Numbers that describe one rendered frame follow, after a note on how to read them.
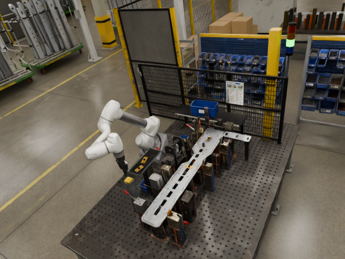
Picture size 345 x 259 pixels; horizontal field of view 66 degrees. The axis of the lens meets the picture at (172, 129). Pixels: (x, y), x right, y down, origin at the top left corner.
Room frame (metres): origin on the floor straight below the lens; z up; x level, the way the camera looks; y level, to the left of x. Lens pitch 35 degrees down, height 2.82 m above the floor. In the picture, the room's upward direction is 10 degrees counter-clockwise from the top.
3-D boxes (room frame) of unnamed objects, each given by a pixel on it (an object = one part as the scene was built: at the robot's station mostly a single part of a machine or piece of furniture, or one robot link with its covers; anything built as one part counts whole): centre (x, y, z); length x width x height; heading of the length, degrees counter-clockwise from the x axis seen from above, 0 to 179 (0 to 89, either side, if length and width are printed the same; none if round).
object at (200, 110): (2.80, -0.43, 1.10); 0.30 x 0.17 x 0.13; 59
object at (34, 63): (9.25, 3.54, 0.88); 1.91 x 1.01 x 1.76; 145
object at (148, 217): (1.91, -0.09, 1.00); 1.38 x 0.22 x 0.02; 144
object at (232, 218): (2.10, -0.19, 0.68); 2.56 x 1.61 x 0.04; 143
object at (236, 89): (2.69, -0.78, 1.30); 0.23 x 0.02 x 0.31; 54
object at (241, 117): (2.77, -0.47, 1.02); 0.90 x 0.22 x 0.03; 54
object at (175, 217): (1.35, 0.10, 0.88); 0.15 x 0.11 x 0.36; 54
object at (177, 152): (2.13, 0.01, 0.94); 0.18 x 0.13 x 0.49; 144
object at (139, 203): (1.55, 0.39, 0.88); 0.11 x 0.10 x 0.36; 54
